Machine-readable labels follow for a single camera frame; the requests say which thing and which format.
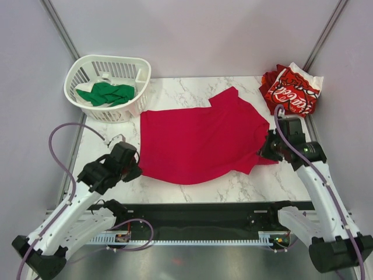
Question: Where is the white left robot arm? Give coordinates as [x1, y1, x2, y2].
[12, 141, 142, 279]

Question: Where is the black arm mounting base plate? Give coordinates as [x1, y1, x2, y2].
[87, 202, 301, 242]

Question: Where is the white slotted cable duct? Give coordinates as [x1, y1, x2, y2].
[87, 232, 290, 246]

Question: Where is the red coca-cola print shirt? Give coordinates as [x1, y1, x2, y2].
[266, 62, 324, 117]

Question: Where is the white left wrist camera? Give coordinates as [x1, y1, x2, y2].
[105, 134, 125, 147]

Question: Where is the white plastic laundry basket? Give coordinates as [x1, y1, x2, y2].
[64, 55, 152, 123]

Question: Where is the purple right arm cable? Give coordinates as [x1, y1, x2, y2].
[273, 104, 368, 280]

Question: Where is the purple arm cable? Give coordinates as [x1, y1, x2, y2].
[17, 122, 154, 280]
[273, 104, 368, 280]

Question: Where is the green t shirt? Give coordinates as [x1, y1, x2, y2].
[78, 82, 136, 107]

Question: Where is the crimson red t shirt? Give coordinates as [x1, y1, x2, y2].
[140, 87, 275, 185]

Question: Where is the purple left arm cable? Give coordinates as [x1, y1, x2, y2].
[17, 122, 154, 280]

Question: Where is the aluminium frame rail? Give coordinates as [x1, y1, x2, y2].
[39, 207, 88, 233]

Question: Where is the white cloth in basket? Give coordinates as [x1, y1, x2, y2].
[73, 82, 94, 106]

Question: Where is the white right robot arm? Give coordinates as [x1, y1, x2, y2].
[259, 117, 372, 279]

